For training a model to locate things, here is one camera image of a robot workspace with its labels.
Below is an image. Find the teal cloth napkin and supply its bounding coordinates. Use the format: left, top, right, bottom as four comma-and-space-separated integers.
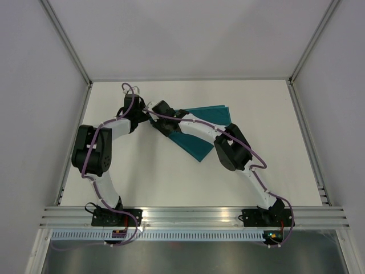
168, 105, 232, 162

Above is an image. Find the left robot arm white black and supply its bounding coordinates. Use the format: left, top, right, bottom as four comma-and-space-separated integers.
71, 94, 149, 226

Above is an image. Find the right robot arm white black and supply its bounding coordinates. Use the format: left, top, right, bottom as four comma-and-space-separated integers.
146, 100, 285, 225

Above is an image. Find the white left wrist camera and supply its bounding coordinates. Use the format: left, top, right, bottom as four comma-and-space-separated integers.
121, 86, 140, 96

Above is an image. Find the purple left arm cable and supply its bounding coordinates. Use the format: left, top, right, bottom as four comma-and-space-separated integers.
51, 82, 183, 252

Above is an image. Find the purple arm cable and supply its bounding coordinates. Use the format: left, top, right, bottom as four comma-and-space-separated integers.
51, 82, 183, 252
144, 107, 295, 249

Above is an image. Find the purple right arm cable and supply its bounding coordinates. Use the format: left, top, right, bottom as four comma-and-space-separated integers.
144, 107, 295, 249

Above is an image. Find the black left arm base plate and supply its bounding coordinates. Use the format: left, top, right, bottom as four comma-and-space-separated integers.
91, 208, 143, 227

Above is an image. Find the aluminium frame rail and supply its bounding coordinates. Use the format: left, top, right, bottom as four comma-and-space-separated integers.
38, 206, 350, 230

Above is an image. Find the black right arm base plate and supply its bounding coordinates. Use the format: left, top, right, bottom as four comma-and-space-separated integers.
238, 208, 294, 228

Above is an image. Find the white slotted cable duct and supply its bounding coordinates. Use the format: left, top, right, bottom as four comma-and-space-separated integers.
51, 229, 264, 241

